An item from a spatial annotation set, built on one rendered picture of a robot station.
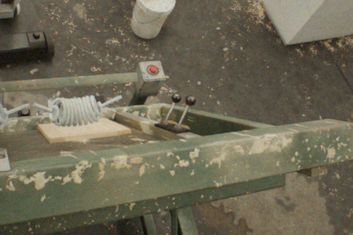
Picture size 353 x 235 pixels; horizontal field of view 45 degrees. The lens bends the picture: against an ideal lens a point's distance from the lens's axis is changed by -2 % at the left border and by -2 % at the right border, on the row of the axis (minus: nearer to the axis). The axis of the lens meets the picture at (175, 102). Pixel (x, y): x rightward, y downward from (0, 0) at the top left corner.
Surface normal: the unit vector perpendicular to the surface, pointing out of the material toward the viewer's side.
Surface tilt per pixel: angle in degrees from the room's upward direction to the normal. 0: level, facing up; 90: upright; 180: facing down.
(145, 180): 34
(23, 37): 0
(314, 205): 0
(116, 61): 0
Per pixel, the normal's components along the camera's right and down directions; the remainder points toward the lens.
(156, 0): 0.30, -0.49
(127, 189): 0.40, 0.07
